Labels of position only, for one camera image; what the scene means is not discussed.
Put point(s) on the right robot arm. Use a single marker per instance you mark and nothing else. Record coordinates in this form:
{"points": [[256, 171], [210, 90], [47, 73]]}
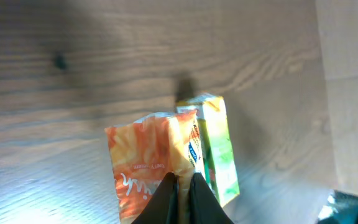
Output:
{"points": [[340, 208]]}

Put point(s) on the orange tissue packet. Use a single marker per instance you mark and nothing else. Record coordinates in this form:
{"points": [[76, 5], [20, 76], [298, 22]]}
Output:
{"points": [[144, 151]]}

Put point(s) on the green juice carton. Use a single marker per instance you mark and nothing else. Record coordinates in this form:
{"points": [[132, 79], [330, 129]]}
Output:
{"points": [[217, 152]]}

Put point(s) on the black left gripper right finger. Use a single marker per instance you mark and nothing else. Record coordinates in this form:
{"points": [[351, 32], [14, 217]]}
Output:
{"points": [[204, 207]]}

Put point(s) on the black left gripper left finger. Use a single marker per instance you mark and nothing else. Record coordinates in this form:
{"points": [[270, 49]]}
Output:
{"points": [[162, 208]]}

